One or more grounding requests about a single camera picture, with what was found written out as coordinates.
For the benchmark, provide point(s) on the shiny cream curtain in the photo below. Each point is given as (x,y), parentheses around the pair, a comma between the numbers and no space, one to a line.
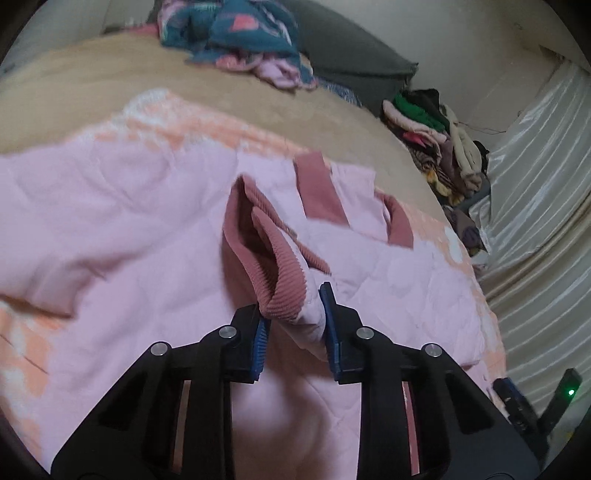
(536,227)

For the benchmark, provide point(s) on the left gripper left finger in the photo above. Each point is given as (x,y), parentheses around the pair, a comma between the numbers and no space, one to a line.
(169,415)

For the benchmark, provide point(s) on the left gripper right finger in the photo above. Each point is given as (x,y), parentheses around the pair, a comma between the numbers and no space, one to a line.
(422,416)

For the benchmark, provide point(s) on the tan bed cover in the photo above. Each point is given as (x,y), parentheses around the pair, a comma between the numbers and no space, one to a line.
(64,90)

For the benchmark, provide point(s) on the grey headboard cover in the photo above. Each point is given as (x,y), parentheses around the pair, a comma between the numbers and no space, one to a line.
(343,52)

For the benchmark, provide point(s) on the bag of clothes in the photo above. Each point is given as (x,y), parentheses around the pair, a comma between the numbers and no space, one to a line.
(466,230)

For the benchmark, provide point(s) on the orange plaid cloud blanket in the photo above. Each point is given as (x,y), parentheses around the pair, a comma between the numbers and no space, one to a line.
(184,124)

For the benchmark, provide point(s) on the pink quilted jacket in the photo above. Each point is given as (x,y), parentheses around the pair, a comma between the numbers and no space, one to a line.
(184,258)

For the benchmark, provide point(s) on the dark patterned pillow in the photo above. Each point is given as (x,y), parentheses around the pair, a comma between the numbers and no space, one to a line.
(342,92)

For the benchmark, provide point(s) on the blue flamingo quilt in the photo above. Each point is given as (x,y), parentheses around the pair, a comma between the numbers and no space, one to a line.
(255,37)

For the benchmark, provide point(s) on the pile of folded clothes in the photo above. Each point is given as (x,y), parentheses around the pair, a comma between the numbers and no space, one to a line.
(453,164)

